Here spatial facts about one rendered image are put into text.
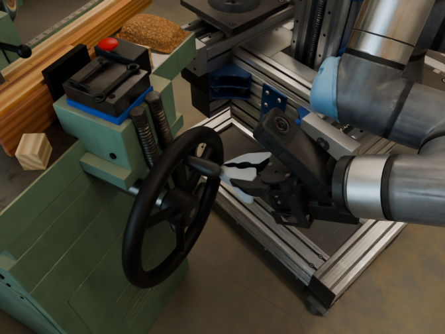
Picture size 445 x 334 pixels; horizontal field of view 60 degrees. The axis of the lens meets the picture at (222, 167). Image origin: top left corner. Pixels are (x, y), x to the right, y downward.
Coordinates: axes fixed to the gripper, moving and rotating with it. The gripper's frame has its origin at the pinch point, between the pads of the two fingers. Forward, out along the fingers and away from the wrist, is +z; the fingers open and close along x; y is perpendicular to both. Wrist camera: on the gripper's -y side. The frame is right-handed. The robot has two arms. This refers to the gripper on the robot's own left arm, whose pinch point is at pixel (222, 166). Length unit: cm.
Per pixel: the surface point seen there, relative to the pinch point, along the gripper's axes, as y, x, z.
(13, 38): -27.7, -3.7, 24.7
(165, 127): -5.9, 2.7, 11.2
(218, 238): 68, 34, 64
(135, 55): -17.9, 5.1, 11.8
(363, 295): 96, 42, 14
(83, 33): -22.3, 13.2, 33.9
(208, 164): -2.6, -2.5, -0.5
